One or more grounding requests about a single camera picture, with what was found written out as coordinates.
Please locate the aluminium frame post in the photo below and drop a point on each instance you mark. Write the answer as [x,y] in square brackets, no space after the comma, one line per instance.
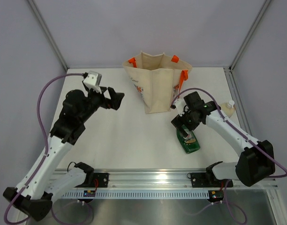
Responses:
[46,31]
[256,22]

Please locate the left aluminium frame post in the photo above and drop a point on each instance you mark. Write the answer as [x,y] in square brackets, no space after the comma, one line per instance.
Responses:
[46,31]

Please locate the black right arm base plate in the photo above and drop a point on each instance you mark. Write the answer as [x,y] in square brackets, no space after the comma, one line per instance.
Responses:
[205,180]

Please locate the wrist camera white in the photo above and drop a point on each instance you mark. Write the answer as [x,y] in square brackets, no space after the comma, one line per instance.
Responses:
[179,105]
[92,81]

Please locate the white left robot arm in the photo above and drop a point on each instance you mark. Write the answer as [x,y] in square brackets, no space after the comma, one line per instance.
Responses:
[32,195]

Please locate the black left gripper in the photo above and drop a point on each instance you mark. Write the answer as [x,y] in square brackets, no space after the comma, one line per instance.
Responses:
[116,98]

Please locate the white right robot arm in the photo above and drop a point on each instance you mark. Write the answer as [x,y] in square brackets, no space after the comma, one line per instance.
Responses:
[255,161]

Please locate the right side aluminium rail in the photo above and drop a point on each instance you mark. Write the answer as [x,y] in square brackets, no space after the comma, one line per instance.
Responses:
[238,101]

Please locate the cream pump lotion bottle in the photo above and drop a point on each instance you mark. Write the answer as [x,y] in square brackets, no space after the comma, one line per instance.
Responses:
[228,108]

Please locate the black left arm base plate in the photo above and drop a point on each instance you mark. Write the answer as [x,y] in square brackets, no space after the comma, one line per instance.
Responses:
[99,178]

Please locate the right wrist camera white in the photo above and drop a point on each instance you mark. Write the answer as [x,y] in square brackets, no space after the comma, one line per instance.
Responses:
[179,105]

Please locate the slotted white cable duct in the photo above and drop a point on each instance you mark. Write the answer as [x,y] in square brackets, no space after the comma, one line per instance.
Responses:
[136,194]

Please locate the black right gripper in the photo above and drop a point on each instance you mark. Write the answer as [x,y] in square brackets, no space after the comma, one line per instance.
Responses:
[178,121]

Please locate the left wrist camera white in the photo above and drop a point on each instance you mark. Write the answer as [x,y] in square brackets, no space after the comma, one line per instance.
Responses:
[92,81]

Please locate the beige canvas tote bag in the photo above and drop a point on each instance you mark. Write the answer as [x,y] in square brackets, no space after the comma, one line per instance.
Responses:
[157,78]

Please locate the right aluminium frame post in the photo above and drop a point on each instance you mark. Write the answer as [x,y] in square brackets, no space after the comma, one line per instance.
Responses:
[256,22]

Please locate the aluminium mounting rail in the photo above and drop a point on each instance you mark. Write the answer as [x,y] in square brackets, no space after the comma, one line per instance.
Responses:
[160,179]

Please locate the green Fairy dish soap bottle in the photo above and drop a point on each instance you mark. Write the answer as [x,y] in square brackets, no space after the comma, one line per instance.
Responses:
[189,143]

